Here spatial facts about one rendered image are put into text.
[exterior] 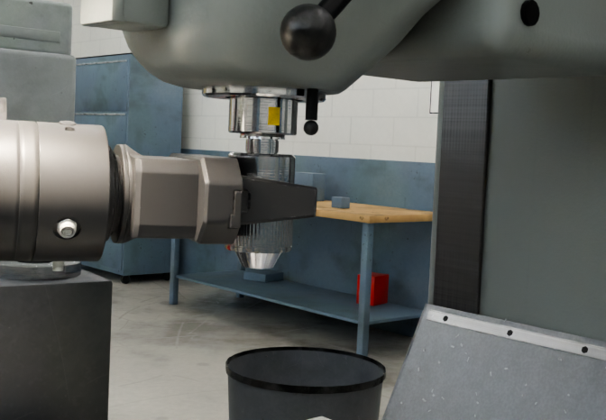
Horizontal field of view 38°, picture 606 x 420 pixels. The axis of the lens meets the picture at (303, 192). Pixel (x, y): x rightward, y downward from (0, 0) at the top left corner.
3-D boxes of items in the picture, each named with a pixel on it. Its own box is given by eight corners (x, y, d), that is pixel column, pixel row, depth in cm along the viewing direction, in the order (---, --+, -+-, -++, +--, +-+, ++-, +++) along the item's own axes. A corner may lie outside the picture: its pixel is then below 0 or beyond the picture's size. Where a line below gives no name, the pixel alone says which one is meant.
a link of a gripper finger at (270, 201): (311, 224, 61) (224, 223, 59) (314, 178, 61) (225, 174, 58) (320, 227, 59) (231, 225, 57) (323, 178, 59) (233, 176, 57)
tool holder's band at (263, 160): (305, 169, 60) (305, 155, 60) (237, 168, 59) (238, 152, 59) (282, 167, 65) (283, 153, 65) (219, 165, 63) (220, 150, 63)
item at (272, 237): (301, 251, 61) (305, 169, 60) (234, 251, 59) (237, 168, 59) (280, 242, 65) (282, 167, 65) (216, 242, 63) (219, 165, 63)
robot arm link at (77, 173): (247, 129, 55) (45, 117, 50) (240, 285, 55) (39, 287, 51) (196, 129, 66) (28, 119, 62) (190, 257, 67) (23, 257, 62)
